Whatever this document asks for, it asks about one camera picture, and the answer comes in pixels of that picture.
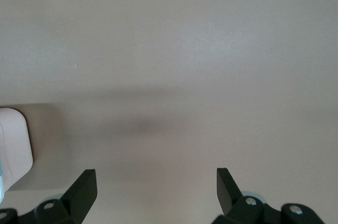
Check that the brown table mat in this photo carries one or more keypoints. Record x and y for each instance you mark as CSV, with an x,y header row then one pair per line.
x,y
185,36

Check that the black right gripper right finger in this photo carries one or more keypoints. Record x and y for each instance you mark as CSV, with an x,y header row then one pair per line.
x,y
229,197

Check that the white box lid grey latches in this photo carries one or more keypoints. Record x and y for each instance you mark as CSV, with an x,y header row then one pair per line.
x,y
1,189

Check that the pink plastic storage box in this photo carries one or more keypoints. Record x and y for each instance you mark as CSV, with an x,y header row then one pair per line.
x,y
16,142

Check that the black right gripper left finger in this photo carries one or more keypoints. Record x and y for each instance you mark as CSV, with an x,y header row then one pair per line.
x,y
79,197

